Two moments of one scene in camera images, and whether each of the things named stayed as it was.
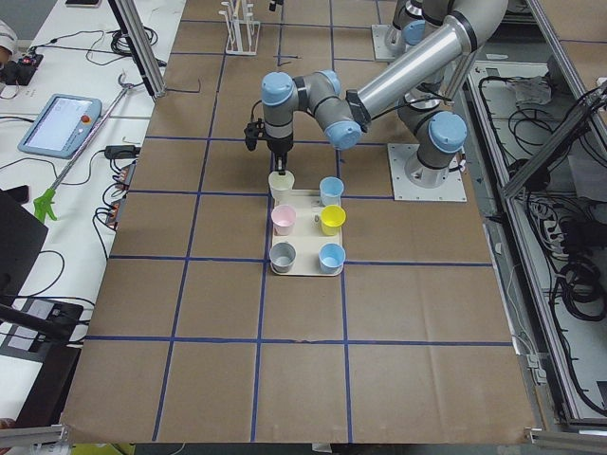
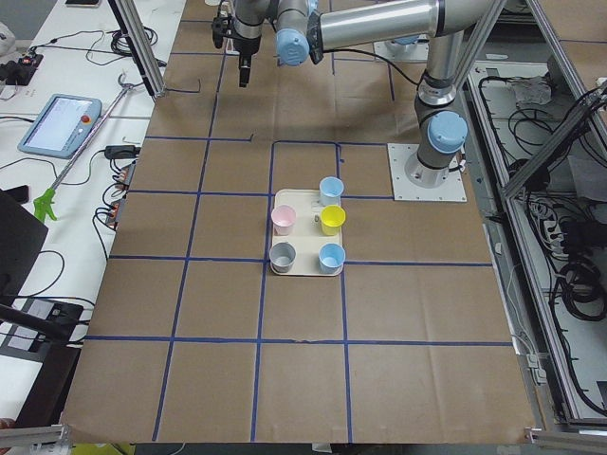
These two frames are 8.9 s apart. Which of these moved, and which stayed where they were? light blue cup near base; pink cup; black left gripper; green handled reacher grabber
Moved: black left gripper
Stayed: light blue cup near base; pink cup; green handled reacher grabber
